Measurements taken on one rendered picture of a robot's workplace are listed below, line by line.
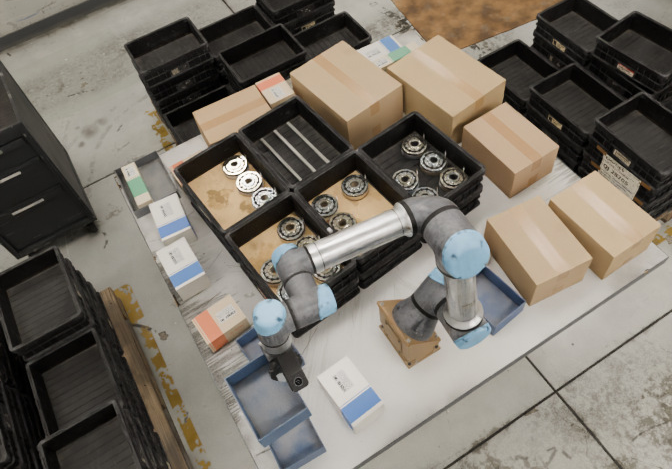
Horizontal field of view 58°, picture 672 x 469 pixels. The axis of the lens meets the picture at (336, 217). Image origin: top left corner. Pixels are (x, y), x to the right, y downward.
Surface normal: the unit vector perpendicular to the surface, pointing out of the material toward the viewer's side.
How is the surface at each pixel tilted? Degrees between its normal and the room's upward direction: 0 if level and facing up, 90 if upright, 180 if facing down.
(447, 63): 0
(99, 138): 0
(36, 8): 90
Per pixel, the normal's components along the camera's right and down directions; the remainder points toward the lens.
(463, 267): 0.38, 0.58
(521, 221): -0.11, -0.56
